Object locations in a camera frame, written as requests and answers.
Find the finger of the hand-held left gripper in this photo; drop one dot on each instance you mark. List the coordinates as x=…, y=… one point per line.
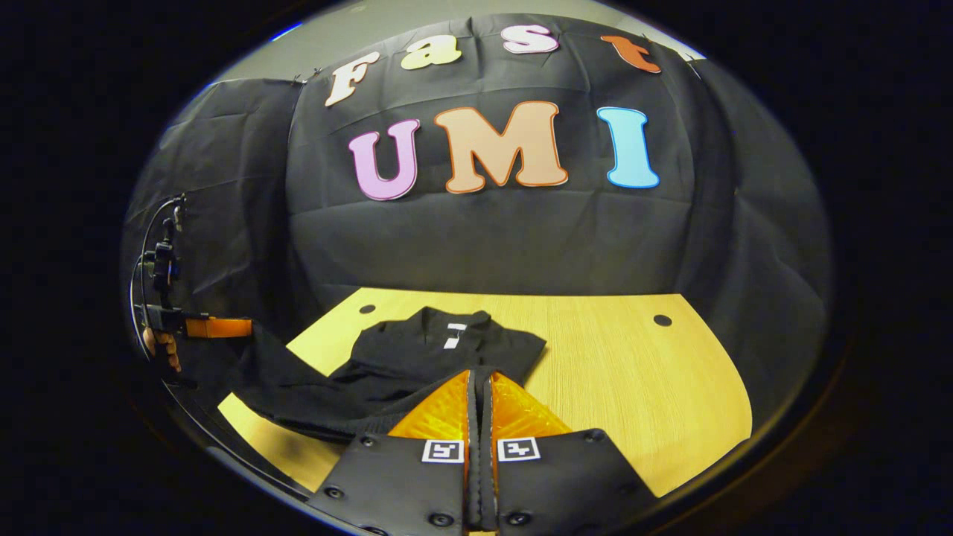
x=220, y=327

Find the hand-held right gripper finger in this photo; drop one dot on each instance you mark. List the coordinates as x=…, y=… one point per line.
x=485, y=424
x=471, y=417

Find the black backdrop cloth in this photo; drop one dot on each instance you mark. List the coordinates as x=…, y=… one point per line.
x=484, y=238

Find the black garment with white tag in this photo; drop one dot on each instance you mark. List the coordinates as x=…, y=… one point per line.
x=417, y=357

